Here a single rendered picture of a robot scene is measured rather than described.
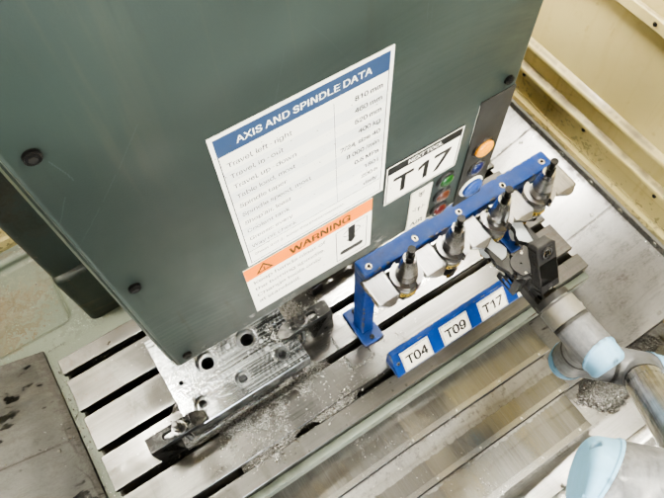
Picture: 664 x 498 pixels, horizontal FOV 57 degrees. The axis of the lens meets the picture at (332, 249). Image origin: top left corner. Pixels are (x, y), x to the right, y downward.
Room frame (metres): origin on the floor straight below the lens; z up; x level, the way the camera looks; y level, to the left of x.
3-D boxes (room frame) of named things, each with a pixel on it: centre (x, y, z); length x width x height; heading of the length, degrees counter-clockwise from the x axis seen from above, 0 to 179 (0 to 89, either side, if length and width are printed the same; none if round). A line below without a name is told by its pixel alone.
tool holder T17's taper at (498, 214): (0.59, -0.33, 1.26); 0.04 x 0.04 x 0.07
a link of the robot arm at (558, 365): (0.34, -0.49, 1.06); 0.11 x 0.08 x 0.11; 75
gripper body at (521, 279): (0.48, -0.39, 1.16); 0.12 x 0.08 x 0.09; 30
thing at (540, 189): (0.64, -0.42, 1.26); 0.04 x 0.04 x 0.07
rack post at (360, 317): (0.50, -0.06, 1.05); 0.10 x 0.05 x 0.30; 30
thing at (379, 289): (0.45, -0.09, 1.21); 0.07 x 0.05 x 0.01; 30
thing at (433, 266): (0.51, -0.19, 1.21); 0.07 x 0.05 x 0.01; 30
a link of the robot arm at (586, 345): (0.34, -0.47, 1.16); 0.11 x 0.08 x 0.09; 30
